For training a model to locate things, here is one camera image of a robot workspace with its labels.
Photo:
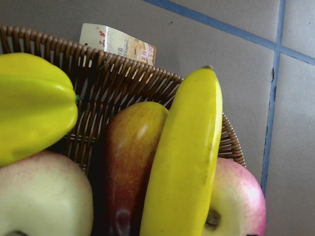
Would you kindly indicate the wicker fruit basket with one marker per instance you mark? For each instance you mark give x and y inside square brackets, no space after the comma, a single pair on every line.
[105,83]

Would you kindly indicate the red yellow mango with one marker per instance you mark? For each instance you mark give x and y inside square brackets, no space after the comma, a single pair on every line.
[131,140]

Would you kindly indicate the yellow star fruit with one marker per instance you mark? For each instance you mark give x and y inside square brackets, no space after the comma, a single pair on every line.
[37,106]

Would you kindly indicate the pink red apple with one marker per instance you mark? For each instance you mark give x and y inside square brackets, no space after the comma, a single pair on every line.
[238,206]

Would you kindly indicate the pale yellow apple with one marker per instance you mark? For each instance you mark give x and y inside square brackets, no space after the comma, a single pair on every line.
[46,194]

